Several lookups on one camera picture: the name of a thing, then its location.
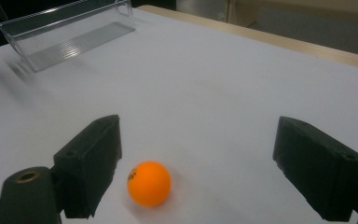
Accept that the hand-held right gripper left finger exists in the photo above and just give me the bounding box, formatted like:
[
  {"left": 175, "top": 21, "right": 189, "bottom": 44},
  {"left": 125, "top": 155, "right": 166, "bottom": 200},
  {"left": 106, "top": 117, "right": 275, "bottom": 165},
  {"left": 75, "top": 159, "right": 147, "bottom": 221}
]
[{"left": 53, "top": 114, "right": 123, "bottom": 219}]

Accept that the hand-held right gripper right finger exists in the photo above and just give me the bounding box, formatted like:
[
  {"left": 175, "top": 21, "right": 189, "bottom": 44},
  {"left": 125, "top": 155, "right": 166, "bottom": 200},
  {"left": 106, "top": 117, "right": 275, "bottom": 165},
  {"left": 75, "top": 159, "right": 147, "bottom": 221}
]
[{"left": 272, "top": 116, "right": 358, "bottom": 222}]

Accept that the orange table tennis ball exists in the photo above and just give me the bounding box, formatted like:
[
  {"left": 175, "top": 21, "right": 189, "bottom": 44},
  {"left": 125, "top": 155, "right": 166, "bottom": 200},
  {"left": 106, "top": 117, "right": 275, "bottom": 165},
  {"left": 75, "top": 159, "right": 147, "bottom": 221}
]
[{"left": 127, "top": 161, "right": 172, "bottom": 207}]

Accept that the clear plastic tray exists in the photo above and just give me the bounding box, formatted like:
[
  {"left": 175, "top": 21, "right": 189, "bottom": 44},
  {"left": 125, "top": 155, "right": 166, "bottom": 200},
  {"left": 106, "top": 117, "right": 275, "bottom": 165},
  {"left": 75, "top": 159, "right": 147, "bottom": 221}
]
[{"left": 0, "top": 0, "right": 137, "bottom": 73}]

